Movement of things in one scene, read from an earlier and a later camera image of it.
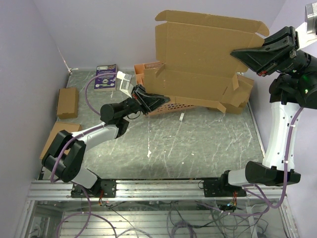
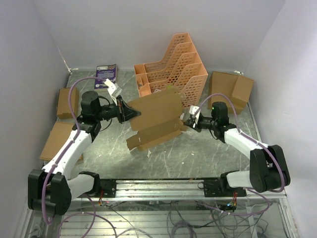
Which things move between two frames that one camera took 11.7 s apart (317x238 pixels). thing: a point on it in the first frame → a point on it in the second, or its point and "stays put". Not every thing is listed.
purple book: x=107 y=82 stays put
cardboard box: x=240 y=95 stays put
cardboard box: x=195 y=66 → x=161 y=118
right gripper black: x=258 y=58 → x=190 y=122
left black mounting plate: x=102 y=188 stays put
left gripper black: x=151 y=101 → x=125 y=113
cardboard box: x=68 y=103 stays put
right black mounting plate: x=220 y=188 stays put
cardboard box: x=58 y=126 stays put
